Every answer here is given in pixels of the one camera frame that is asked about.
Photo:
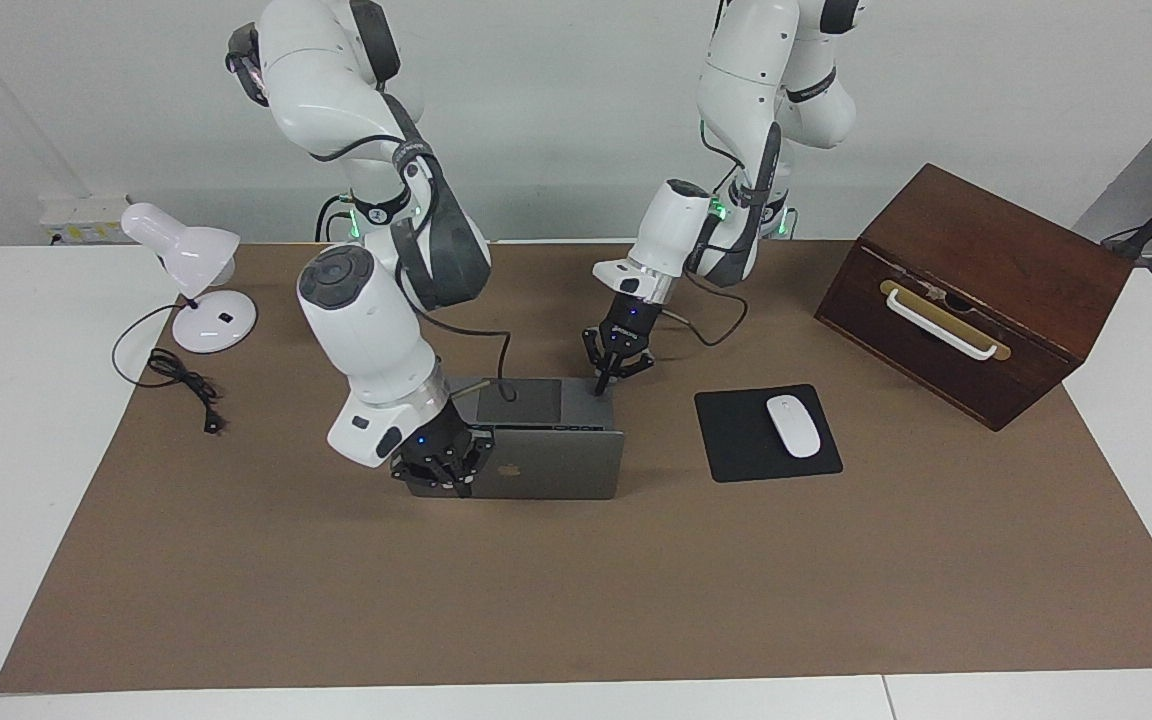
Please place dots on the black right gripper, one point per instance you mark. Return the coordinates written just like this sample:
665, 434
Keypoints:
441, 435

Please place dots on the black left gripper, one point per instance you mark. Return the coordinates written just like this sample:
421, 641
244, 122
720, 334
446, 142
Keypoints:
631, 322

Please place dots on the grey aluminium laptop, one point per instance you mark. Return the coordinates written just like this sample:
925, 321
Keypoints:
546, 460

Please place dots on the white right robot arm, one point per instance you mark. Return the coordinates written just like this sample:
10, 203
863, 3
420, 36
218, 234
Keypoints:
366, 320

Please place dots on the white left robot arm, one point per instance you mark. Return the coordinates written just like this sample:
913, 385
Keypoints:
746, 100

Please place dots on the black mouse pad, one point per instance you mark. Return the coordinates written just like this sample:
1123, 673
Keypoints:
736, 440

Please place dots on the brown table mat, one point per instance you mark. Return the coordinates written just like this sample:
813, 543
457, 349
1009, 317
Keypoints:
576, 600

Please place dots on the white computer mouse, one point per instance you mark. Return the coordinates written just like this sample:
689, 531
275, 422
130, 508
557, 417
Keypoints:
794, 427

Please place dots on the white desk lamp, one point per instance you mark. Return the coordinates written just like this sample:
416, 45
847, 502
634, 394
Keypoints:
198, 255

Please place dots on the dark brown wooden box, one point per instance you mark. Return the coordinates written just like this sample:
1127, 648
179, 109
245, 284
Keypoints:
996, 250

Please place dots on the white wall power strip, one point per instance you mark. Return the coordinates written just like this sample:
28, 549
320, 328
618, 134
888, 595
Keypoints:
86, 220

